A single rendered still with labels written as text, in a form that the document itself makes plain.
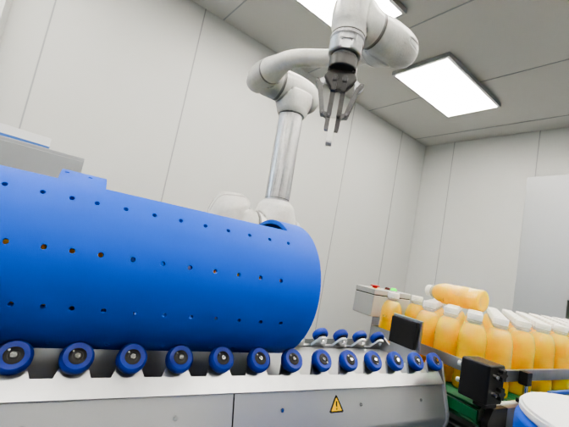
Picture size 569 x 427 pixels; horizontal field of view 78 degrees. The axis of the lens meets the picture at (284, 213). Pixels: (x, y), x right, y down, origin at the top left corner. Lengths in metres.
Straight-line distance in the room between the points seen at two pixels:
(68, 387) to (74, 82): 3.03
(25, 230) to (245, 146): 3.45
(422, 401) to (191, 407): 0.58
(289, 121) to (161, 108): 2.26
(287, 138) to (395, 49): 0.56
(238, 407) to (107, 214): 0.39
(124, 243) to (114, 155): 2.86
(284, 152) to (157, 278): 0.96
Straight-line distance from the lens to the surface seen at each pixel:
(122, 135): 3.44
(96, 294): 0.56
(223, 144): 3.78
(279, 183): 1.38
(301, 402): 0.77
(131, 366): 0.62
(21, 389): 0.62
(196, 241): 0.59
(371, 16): 1.05
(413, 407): 1.00
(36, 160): 2.06
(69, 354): 0.62
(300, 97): 1.50
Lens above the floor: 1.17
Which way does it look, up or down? 6 degrees up
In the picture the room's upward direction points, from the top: 11 degrees clockwise
